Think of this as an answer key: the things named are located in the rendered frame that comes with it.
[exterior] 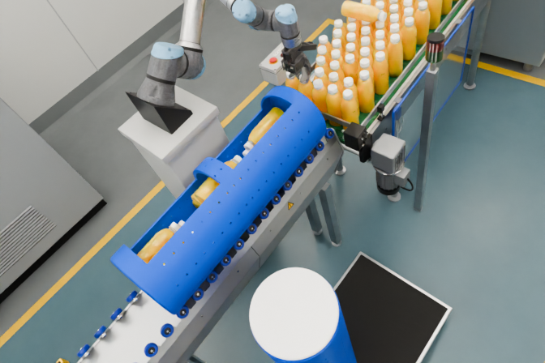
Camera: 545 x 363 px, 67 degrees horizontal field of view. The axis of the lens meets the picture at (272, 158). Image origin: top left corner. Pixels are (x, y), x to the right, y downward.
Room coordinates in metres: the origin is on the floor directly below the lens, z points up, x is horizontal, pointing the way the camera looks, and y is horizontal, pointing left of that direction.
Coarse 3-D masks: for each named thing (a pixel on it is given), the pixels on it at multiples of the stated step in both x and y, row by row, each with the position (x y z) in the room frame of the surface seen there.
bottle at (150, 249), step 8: (160, 232) 0.82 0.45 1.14; (168, 232) 0.82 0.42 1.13; (152, 240) 0.80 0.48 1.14; (160, 240) 0.79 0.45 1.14; (168, 240) 0.79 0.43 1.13; (144, 248) 0.78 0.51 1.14; (152, 248) 0.77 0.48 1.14; (160, 248) 0.77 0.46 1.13; (144, 256) 0.75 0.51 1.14; (152, 256) 0.75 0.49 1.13
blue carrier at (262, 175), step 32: (288, 96) 1.13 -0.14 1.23; (288, 128) 1.01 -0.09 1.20; (320, 128) 1.04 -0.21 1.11; (224, 160) 1.09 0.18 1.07; (256, 160) 0.92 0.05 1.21; (288, 160) 0.93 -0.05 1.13; (192, 192) 0.99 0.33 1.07; (224, 192) 0.83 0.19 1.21; (256, 192) 0.83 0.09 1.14; (160, 224) 0.89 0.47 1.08; (192, 224) 0.75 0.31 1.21; (224, 224) 0.75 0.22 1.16; (128, 256) 0.71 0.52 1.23; (160, 256) 0.68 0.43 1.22; (192, 256) 0.67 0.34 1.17; (160, 288) 0.60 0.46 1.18; (192, 288) 0.61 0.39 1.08
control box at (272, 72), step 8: (280, 48) 1.60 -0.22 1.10; (272, 56) 1.57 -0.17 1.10; (280, 56) 1.54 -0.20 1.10; (264, 64) 1.53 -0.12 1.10; (272, 64) 1.51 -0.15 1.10; (280, 64) 1.49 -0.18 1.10; (264, 72) 1.52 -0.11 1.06; (272, 72) 1.48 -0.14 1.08; (280, 72) 1.48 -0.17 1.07; (264, 80) 1.54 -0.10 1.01; (272, 80) 1.49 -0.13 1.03; (280, 80) 1.47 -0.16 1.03
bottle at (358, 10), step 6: (348, 0) 1.66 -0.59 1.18; (342, 6) 1.64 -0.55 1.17; (348, 6) 1.62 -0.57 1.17; (354, 6) 1.60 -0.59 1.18; (360, 6) 1.58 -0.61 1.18; (366, 6) 1.56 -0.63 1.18; (372, 6) 1.55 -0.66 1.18; (342, 12) 1.63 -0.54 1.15; (348, 12) 1.61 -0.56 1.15; (354, 12) 1.58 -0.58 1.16; (360, 12) 1.56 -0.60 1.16; (366, 12) 1.54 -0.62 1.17; (372, 12) 1.52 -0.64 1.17; (378, 12) 1.51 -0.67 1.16; (354, 18) 1.58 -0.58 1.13; (360, 18) 1.56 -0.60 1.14; (366, 18) 1.53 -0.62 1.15; (372, 18) 1.51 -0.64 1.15; (378, 18) 1.50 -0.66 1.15
